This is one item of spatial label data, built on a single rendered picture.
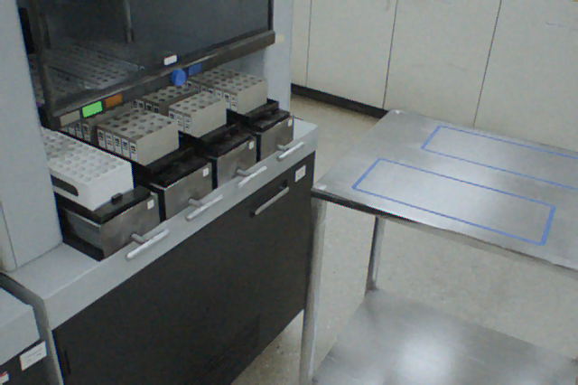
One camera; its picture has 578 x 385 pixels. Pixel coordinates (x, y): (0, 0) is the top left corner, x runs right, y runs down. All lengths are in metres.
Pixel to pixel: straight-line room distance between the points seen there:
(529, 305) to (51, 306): 1.68
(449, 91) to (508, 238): 2.19
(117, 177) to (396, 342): 0.85
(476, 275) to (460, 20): 1.32
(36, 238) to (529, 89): 2.46
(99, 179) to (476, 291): 1.55
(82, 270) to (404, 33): 2.45
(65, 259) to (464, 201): 0.72
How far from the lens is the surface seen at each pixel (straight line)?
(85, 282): 1.07
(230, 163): 1.26
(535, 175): 1.28
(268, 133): 1.35
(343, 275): 2.21
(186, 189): 1.17
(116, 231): 1.08
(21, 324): 1.03
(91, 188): 1.05
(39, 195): 1.06
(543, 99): 3.07
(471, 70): 3.13
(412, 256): 2.36
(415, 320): 1.66
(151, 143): 1.18
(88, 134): 1.26
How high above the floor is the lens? 1.38
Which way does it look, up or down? 31 degrees down
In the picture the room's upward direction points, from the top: 3 degrees clockwise
